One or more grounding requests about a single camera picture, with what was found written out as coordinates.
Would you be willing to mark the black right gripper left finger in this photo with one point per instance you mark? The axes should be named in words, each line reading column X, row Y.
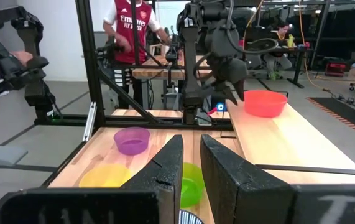
column 152, row 193

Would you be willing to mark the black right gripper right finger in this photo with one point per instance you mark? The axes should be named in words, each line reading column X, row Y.
column 233, row 189

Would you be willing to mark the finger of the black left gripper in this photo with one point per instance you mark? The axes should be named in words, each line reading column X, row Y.
column 229, row 94
column 241, row 88

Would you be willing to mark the green plastic bowl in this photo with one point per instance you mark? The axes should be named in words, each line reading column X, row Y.
column 191, row 186

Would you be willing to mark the dark white patterned bowl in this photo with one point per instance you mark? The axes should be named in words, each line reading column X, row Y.
column 189, row 218

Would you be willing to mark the yellow plastic bowl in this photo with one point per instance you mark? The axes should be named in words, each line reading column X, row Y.
column 105, row 177

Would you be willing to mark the purple plastic bowl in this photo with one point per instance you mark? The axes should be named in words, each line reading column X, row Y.
column 132, row 143

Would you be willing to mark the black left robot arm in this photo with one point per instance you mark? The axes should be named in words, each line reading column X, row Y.
column 191, row 62

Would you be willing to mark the wooden shelf with black legs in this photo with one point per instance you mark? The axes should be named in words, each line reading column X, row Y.
column 289, row 140

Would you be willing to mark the blue glowing light device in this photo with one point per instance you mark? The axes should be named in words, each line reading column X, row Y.
column 220, row 106

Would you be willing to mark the red tag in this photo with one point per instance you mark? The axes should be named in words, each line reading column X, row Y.
column 212, row 110

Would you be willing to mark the orange plastic bowl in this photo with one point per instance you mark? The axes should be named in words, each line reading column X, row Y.
column 264, row 104

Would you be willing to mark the person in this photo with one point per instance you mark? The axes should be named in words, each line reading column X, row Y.
column 278, row 56
column 130, row 31

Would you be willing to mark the black background desk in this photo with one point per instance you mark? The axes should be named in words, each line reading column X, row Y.
column 296, row 62

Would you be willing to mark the yellow toy figure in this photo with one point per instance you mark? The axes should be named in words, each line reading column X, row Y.
column 290, row 41

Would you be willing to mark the wooden background table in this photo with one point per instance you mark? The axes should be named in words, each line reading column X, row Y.
column 152, row 71

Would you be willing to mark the red box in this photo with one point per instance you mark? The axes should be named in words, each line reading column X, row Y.
column 334, row 69

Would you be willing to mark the person's hand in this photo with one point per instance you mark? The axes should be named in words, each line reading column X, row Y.
column 21, row 57

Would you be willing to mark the silver aluminium bracket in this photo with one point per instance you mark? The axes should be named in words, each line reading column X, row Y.
column 89, row 123

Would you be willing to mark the black metal table frame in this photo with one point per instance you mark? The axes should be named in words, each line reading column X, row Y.
column 91, row 62

